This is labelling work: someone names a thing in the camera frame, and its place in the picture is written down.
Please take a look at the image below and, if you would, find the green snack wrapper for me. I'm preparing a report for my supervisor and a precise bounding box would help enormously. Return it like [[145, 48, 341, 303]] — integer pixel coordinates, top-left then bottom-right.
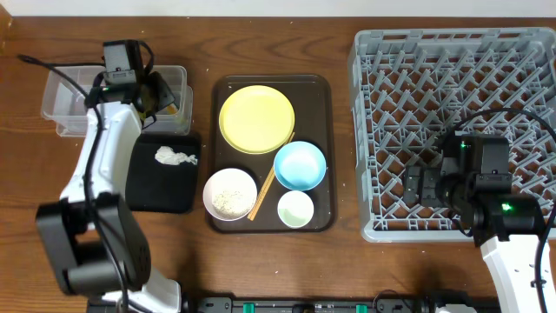
[[165, 103, 179, 115]]

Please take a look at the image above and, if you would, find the white tissue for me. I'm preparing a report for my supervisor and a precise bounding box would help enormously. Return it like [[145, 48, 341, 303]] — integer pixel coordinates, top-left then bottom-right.
[[155, 146, 198, 166]]

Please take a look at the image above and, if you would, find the yellow plate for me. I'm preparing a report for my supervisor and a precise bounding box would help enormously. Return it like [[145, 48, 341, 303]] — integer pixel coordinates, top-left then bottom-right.
[[218, 85, 295, 155]]

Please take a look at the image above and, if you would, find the white bowl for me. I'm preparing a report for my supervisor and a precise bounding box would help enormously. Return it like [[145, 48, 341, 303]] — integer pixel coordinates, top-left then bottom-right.
[[202, 168, 258, 222]]

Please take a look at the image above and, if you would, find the light blue bowl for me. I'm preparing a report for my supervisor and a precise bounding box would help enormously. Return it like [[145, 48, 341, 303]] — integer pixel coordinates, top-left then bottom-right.
[[273, 141, 327, 191]]

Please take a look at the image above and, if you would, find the small pale green cup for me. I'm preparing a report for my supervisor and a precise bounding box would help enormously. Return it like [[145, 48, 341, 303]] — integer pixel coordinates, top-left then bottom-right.
[[277, 190, 314, 229]]

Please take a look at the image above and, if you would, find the rice grains pile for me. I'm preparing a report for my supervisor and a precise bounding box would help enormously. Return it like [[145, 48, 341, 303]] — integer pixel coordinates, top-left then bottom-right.
[[212, 190, 249, 218]]

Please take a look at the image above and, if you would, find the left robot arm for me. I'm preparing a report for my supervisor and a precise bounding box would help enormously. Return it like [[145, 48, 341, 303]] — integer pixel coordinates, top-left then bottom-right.
[[36, 72, 182, 312]]

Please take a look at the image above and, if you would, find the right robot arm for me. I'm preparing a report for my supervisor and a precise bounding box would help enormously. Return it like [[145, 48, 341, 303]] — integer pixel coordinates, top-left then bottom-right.
[[403, 135, 555, 312]]

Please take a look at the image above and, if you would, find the black waste tray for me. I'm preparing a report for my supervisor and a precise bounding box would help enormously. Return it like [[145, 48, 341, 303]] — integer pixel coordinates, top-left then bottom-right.
[[125, 134, 201, 214]]

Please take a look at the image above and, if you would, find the grey dishwasher rack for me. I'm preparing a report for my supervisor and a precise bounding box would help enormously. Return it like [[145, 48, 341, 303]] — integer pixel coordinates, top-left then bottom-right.
[[347, 28, 555, 243]]

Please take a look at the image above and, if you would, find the clear plastic bin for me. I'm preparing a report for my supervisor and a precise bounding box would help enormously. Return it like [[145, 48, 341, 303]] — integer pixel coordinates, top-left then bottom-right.
[[42, 65, 193, 137]]

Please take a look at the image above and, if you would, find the wooden chopstick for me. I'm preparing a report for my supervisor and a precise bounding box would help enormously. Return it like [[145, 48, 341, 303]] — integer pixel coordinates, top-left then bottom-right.
[[247, 131, 296, 222]]

